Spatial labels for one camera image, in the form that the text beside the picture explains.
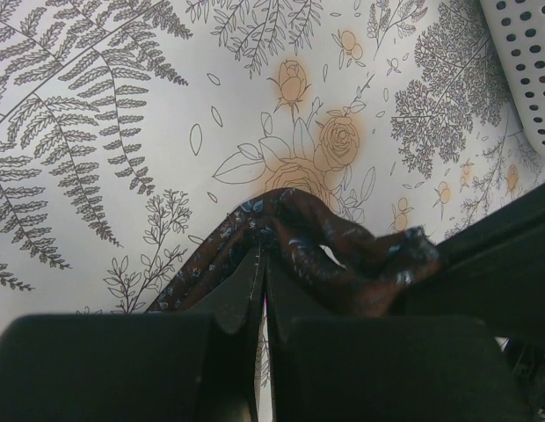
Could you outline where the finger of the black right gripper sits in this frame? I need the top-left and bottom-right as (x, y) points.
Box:
(395, 183), (545, 348)

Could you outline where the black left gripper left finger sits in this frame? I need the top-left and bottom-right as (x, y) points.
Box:
(0, 249), (265, 421)

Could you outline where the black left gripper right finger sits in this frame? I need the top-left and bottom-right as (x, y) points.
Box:
(267, 263), (534, 421)

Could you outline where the brown blue floral tie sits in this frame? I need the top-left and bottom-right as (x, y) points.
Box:
(147, 188), (443, 317)

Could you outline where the white perforated plastic basket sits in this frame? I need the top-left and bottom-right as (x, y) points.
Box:
(480, 0), (545, 157)

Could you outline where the floral patterned table mat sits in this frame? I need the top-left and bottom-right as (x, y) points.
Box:
(0, 1), (545, 336)

